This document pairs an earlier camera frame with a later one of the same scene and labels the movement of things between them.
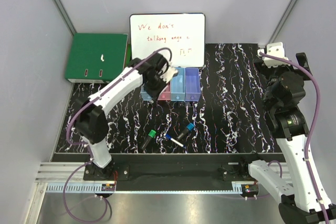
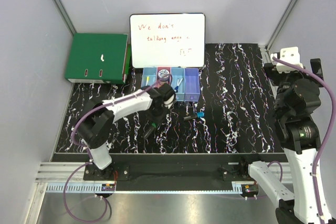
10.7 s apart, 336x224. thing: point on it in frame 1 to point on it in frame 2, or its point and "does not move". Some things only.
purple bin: [192, 92] does not move
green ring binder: [96, 57] does not move
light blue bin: [178, 86] does not move
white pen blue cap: [168, 137] to [177, 87]
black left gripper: [155, 94] to [156, 119]
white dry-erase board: [184, 34] does not move
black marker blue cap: [187, 128] to [199, 115]
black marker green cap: [150, 136] to [153, 127]
